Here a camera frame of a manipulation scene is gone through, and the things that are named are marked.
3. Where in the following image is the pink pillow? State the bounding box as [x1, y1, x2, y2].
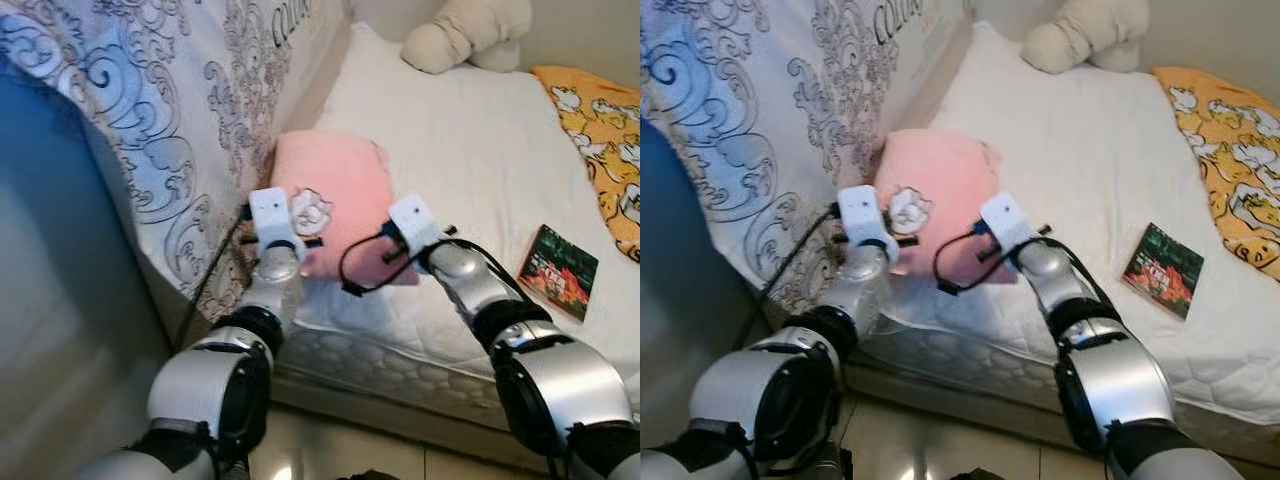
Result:
[268, 130, 423, 288]
[872, 128, 1021, 286]

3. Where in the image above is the dark green red book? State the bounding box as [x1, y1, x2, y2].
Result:
[1121, 222, 1206, 321]
[517, 224, 600, 323]

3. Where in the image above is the cream plush toy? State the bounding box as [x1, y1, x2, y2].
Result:
[1020, 0, 1151, 76]
[400, 0, 534, 76]

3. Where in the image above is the yellow cartoon print blanket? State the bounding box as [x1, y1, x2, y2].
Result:
[530, 65, 641, 264]
[1152, 66, 1280, 284]

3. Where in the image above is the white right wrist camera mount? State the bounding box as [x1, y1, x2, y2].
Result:
[387, 195, 451, 259]
[980, 192, 1041, 256]

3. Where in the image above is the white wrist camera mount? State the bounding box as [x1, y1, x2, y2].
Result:
[980, 192, 1041, 256]
[838, 185, 901, 263]
[248, 187, 307, 263]
[387, 195, 451, 259]

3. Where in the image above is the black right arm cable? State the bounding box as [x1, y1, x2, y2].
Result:
[934, 225, 1116, 306]
[338, 225, 531, 311]

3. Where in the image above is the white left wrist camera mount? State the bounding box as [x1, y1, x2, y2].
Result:
[248, 187, 307, 263]
[838, 185, 901, 263]

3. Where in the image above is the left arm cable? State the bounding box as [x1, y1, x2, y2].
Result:
[178, 205, 251, 351]
[740, 205, 839, 346]

